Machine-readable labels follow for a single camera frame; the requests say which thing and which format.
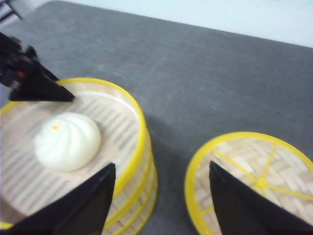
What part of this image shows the woven bamboo steamer lid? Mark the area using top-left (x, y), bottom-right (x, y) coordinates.
top-left (184, 132), bottom-right (313, 235)

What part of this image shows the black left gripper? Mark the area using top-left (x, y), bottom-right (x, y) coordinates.
top-left (0, 33), bottom-right (75, 102)

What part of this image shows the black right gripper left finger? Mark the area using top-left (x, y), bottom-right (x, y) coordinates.
top-left (0, 163), bottom-right (115, 235)

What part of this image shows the bottom bamboo steamer basket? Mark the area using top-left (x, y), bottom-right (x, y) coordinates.
top-left (102, 180), bottom-right (158, 235)

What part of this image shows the white steamer liner paper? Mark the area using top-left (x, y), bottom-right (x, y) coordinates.
top-left (0, 91), bottom-right (139, 220)

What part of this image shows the large white swirl bun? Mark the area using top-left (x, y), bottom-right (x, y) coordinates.
top-left (34, 112), bottom-right (102, 172)

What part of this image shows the steamer basket with single bun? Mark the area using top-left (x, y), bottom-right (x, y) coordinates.
top-left (0, 78), bottom-right (158, 235)

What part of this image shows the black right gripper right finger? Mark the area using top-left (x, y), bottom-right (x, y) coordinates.
top-left (209, 161), bottom-right (313, 235)

